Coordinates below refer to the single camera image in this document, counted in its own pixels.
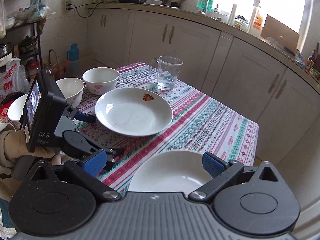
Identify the white bowl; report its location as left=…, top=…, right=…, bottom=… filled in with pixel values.
left=7, top=94, right=28, bottom=122
left=56, top=77, right=85, bottom=108
left=82, top=67, right=119, bottom=95

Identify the fruit plate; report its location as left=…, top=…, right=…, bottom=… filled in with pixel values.
left=129, top=150, right=212, bottom=196
left=95, top=88, right=173, bottom=137

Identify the gloved left hand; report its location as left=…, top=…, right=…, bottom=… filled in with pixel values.
left=1, top=123, right=61, bottom=174

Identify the red cardboard box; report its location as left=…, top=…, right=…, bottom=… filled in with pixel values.
left=0, top=101, right=12, bottom=123

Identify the patterned tablecloth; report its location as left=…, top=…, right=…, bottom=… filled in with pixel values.
left=78, top=62, right=259, bottom=195

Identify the white plastic bag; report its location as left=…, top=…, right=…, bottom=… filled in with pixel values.
left=0, top=57, right=30, bottom=101

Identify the blue thermos jug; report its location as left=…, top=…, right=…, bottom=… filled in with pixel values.
left=67, top=43, right=80, bottom=75

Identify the glass mug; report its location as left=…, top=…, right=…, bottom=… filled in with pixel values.
left=149, top=56, right=183, bottom=90

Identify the wooden cutting board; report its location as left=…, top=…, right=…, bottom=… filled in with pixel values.
left=260, top=15, right=299, bottom=53

